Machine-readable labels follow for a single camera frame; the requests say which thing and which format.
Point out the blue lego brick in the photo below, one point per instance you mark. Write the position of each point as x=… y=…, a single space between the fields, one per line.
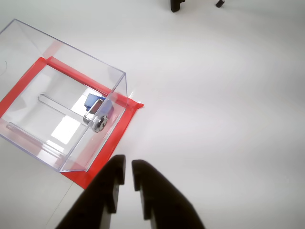
x=91 y=101

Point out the silver cam lock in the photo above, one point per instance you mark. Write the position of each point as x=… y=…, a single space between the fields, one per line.
x=97 y=121

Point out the black blocky stand foot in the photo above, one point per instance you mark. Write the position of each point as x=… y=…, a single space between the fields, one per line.
x=176 y=4

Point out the black round stand foot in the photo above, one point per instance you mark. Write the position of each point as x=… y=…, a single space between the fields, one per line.
x=220 y=3

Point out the transparent acrylic box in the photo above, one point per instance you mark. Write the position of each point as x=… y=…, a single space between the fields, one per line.
x=47 y=95

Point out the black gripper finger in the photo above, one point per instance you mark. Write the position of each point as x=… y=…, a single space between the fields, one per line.
x=100 y=190
x=164 y=202

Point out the red tape frame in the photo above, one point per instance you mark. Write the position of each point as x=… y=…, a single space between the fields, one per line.
x=120 y=134

